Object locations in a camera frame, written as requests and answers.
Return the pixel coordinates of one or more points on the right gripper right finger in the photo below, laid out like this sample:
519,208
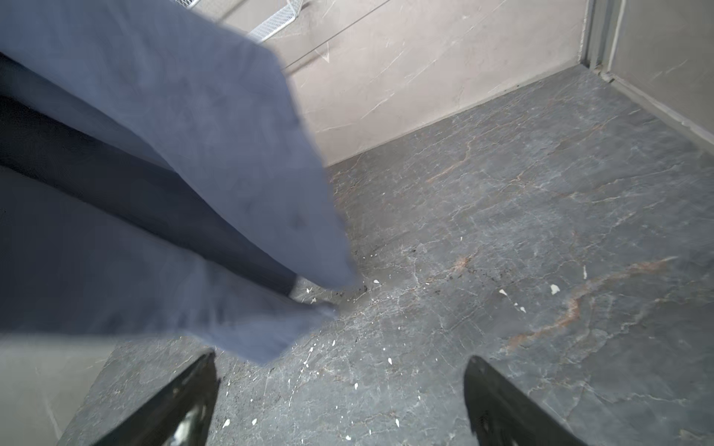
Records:
500,414

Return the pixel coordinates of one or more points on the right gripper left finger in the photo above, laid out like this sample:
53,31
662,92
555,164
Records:
179,414

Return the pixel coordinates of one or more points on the blue-grey tank top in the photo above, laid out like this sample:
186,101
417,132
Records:
156,179

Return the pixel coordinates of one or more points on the white wire mesh shelf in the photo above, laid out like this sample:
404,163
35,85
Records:
259,20

